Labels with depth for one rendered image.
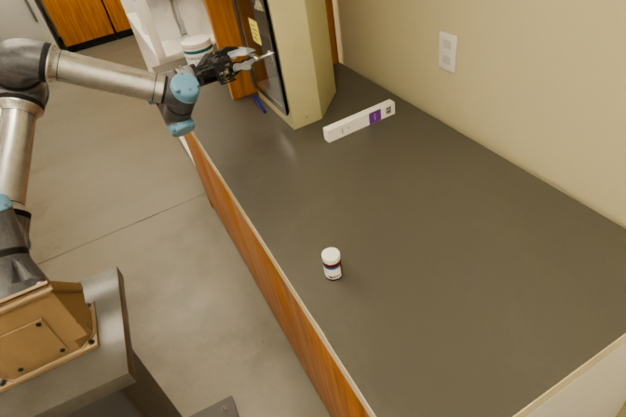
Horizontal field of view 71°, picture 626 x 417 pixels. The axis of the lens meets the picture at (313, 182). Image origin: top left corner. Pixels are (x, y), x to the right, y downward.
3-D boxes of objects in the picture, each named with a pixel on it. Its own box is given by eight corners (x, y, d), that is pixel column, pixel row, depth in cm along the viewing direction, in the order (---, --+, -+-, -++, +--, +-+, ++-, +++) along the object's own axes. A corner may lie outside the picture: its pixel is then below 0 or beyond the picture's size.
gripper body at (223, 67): (238, 79, 135) (202, 92, 131) (230, 72, 141) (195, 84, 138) (232, 56, 130) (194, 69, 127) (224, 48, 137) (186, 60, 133)
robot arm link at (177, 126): (174, 125, 120) (158, 90, 121) (169, 141, 129) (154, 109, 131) (201, 117, 124) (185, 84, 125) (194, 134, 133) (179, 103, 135)
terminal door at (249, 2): (256, 86, 170) (229, -23, 145) (289, 117, 147) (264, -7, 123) (254, 87, 169) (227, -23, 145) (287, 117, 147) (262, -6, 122)
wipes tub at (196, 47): (214, 61, 209) (205, 31, 200) (223, 70, 199) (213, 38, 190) (187, 71, 205) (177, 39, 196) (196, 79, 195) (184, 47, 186)
